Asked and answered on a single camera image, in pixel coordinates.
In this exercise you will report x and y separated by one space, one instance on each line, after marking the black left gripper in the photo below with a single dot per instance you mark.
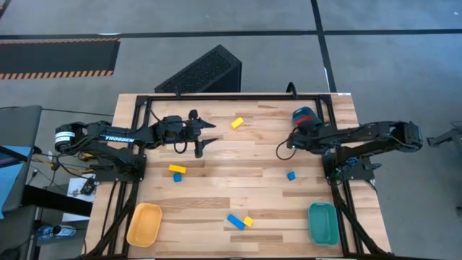
192 131

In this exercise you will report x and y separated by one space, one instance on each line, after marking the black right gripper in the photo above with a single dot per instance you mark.
307 139

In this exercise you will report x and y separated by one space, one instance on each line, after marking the long red block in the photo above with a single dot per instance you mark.
303 121

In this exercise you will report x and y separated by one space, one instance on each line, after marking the medium yellow block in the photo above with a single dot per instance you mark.
236 122

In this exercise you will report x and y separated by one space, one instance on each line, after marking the small blue cube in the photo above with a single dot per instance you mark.
177 177
291 176

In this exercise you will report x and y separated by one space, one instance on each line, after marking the long yellow block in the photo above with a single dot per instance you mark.
177 169

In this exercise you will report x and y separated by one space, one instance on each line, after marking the long blue block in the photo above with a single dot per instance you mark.
235 221

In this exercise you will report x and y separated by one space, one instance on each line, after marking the small yellow cube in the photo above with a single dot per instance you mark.
248 221

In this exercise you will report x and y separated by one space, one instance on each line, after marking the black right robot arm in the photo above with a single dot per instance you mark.
361 133

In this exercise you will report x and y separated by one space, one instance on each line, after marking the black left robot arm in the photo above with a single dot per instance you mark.
119 139

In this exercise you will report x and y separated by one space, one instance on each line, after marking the dark teal plastic bin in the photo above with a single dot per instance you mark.
305 112

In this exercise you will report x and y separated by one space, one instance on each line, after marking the black perforated computer case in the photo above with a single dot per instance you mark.
205 72

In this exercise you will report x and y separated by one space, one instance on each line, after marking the green plastic bin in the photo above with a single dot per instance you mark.
323 224

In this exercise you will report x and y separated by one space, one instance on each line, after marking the yellow plastic bin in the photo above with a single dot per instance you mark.
144 225

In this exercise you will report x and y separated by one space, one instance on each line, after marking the small black device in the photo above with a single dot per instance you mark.
87 186

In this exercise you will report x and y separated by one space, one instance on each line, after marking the white paper sheet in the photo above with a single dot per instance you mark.
74 186

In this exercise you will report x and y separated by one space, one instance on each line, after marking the black bar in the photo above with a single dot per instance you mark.
54 200

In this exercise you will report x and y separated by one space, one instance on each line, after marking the black hazard-striped floor mat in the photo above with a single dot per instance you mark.
57 57

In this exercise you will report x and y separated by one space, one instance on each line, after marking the clear water bottle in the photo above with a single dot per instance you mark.
65 230

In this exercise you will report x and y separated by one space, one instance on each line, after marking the blue panel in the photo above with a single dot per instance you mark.
11 180

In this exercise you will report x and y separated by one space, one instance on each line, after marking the black metal table frame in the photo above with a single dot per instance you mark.
234 97

